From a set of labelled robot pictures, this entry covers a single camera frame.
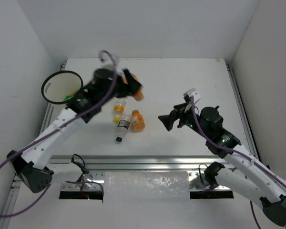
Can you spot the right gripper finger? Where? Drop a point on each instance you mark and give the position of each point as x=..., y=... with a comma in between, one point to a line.
x=168, y=120
x=180, y=108

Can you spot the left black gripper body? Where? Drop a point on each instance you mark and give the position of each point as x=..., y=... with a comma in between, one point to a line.
x=123, y=84

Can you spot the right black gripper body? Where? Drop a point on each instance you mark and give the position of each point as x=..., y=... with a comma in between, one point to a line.
x=185, y=117

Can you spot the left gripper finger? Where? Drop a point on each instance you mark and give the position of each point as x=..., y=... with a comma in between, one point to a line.
x=123, y=93
x=132, y=83

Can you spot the orange juice bottle floral label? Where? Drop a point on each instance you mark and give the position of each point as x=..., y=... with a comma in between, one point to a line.
x=141, y=94

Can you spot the orange juice bottle barcode label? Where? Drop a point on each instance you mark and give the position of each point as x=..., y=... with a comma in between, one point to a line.
x=138, y=123

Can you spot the green plastic bottle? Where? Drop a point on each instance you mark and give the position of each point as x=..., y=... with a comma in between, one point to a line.
x=67, y=97

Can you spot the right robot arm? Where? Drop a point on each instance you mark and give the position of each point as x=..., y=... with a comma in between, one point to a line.
x=259, y=184

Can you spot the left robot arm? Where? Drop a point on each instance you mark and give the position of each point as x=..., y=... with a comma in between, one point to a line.
x=32, y=165

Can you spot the white bin with black rim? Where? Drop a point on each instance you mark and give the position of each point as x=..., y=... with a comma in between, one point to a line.
x=59, y=85

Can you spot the clear bottle yellow label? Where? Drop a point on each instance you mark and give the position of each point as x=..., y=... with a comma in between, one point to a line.
x=118, y=110

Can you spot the clear bottle black label front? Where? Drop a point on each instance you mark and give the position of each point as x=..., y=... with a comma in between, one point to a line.
x=122, y=127

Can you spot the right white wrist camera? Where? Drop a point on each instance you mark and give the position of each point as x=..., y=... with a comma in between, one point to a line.
x=192, y=93

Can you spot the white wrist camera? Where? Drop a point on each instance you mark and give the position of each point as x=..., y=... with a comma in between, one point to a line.
x=109, y=61
x=192, y=93

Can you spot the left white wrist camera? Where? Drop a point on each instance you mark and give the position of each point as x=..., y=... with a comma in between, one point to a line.
x=109, y=61

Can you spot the aluminium front rail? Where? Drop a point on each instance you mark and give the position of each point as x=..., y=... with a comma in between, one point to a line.
x=142, y=163

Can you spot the aluminium rail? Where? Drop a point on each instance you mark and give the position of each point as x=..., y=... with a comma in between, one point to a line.
x=142, y=163
x=16, y=183
x=246, y=125

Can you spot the aluminium right side rail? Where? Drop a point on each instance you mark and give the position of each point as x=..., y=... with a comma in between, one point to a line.
x=246, y=125

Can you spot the aluminium left side rail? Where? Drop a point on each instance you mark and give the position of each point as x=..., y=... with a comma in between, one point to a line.
x=16, y=183

